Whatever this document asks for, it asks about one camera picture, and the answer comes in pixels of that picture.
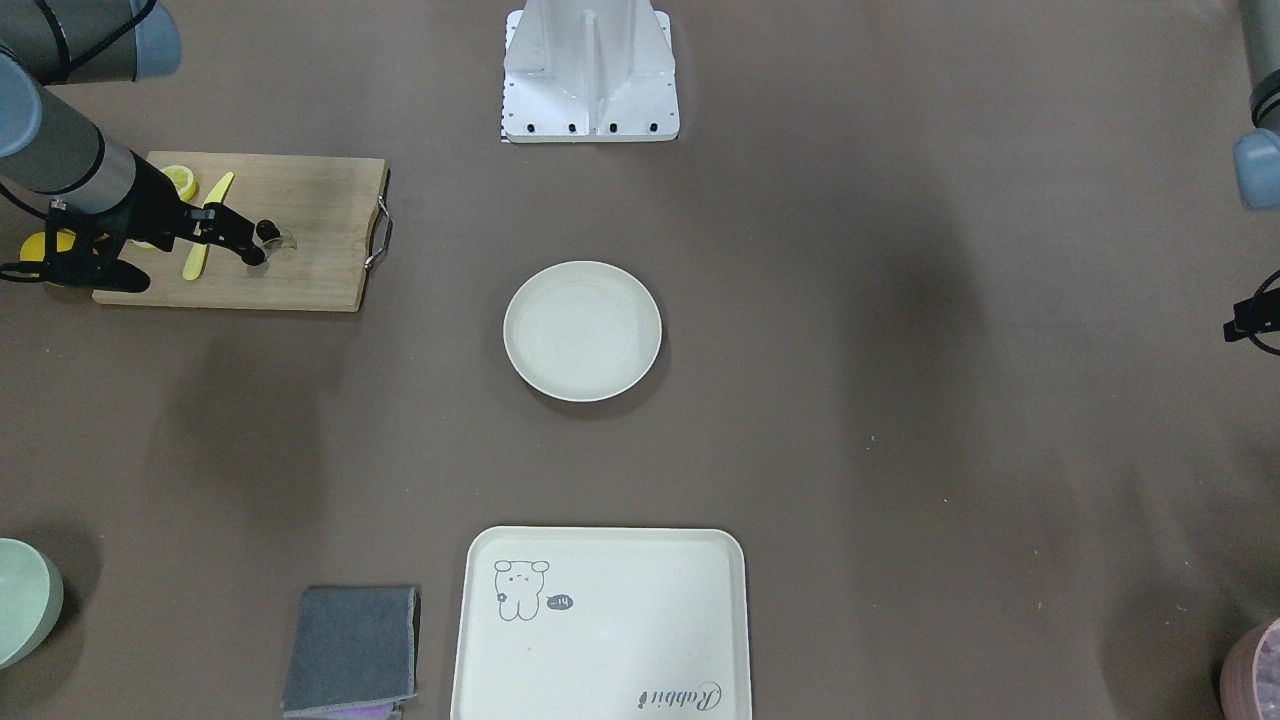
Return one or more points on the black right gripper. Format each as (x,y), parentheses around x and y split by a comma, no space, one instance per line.
(153,203)

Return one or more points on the dark red cherry pair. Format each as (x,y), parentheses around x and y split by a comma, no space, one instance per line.
(273,238)

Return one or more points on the beige round plate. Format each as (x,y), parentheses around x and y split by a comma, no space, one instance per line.
(582,331)

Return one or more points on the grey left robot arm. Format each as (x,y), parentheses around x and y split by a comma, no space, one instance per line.
(864,173)

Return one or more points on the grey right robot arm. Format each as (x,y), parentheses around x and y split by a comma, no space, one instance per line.
(47,145)

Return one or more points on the cream rabbit tray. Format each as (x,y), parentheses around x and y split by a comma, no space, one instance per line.
(603,623)

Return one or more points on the yellow plastic knife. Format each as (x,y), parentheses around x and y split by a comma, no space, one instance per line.
(194,265)

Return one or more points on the upper lemon slice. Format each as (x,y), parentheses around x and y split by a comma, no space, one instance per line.
(184,180)

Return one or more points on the bamboo cutting board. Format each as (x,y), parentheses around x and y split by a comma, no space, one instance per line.
(327,210)

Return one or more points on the lower yellow lemon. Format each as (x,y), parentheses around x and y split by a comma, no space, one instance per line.
(33,251)

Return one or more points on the pink container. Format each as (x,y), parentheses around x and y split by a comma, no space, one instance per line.
(1249,678)

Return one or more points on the pale green bowl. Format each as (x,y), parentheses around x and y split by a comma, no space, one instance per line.
(32,593)

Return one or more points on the grey folded cloth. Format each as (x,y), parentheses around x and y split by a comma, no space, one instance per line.
(354,653)

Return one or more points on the white metal robot base mount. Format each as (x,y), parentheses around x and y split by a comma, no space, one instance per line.
(589,72)

